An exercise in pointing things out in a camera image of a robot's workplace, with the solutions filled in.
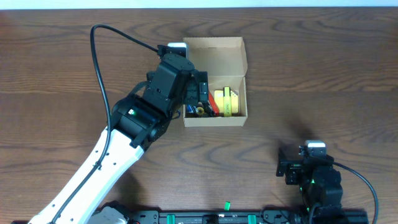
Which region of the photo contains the red black stapler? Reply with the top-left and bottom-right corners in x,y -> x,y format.
208,92 -> 220,116

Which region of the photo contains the yellow highlighter pen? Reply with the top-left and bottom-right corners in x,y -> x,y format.
223,86 -> 232,117

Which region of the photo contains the green tape piece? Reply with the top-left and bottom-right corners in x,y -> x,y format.
224,202 -> 231,211

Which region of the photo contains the yellow spiral notepad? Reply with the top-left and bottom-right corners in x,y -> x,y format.
213,90 -> 239,114

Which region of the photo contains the blue white staples box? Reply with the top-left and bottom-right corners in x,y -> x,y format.
186,105 -> 197,116

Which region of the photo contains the cardboard box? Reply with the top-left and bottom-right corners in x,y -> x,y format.
183,37 -> 248,127

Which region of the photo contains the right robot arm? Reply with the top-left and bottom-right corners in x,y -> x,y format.
276,146 -> 343,216

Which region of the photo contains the yellow correction tape dispenser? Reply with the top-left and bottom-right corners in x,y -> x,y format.
194,106 -> 208,118

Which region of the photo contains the black mounting rail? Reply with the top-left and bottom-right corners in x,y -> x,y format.
93,210 -> 369,224

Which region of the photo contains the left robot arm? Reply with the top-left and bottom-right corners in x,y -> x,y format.
30,53 -> 208,224

